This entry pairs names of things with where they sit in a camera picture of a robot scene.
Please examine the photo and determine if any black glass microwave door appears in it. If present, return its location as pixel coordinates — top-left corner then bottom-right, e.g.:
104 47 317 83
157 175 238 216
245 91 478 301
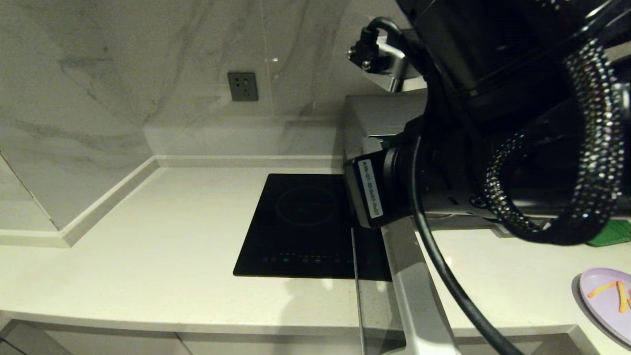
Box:
351 136 461 355

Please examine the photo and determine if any purple plate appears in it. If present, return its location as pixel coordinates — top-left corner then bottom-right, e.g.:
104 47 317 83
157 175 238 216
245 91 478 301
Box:
579 268 631 346

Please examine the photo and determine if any black induction cooktop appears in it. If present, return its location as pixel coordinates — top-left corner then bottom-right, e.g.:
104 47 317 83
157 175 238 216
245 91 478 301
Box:
233 173 393 282

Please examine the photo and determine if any green plastic tray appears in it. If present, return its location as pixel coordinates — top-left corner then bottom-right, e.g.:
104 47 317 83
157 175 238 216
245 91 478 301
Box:
587 219 631 248

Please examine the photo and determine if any black smooth robot cable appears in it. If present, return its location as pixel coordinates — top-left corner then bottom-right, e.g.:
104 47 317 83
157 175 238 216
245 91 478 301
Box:
367 16 526 355

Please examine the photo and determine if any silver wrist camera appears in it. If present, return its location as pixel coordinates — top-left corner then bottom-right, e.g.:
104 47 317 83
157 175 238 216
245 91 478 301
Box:
348 27 420 93

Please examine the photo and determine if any grey single wall socket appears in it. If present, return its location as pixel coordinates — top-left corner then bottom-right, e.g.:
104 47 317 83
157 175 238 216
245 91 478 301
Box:
227 72 259 102

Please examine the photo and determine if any black braided cable sleeve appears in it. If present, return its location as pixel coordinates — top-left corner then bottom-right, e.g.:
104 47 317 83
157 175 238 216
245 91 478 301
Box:
484 37 627 246

